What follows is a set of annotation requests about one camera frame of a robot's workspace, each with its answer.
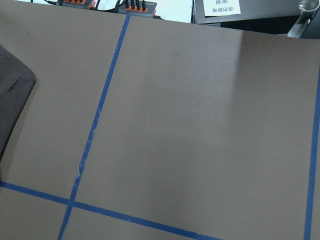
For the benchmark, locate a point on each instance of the dark brown t-shirt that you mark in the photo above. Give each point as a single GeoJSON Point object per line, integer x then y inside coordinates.
{"type": "Point", "coordinates": [16, 83]}

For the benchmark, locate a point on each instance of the orange black power strip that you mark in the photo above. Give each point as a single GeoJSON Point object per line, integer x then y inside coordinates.
{"type": "Point", "coordinates": [78, 4]}

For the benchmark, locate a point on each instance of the black box with label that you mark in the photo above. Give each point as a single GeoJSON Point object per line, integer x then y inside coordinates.
{"type": "Point", "coordinates": [289, 18]}

